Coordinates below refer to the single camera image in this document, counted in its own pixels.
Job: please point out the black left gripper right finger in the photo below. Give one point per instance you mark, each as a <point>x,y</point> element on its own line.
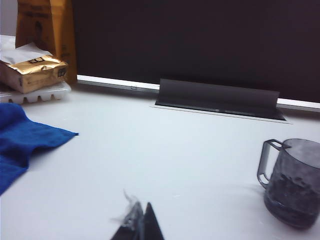
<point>151,225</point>

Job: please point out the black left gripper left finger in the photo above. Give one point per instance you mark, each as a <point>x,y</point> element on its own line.
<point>132,225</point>

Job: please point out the grey transparent plastic cup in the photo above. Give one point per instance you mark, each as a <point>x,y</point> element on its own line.
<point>295,185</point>

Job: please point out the blue cloth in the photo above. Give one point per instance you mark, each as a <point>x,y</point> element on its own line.
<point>17,140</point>

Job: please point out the white ice cube tray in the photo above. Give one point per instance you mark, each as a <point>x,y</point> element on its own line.
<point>42,96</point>

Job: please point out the gold foil package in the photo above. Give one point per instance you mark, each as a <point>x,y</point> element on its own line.
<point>37,72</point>

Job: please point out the black panel with silver edge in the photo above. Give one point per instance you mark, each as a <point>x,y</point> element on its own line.
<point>195,37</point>

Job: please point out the white paper sheet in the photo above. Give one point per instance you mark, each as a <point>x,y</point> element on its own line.
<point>20,53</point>

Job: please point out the brown paper bag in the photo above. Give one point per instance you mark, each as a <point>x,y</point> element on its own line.
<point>47,27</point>

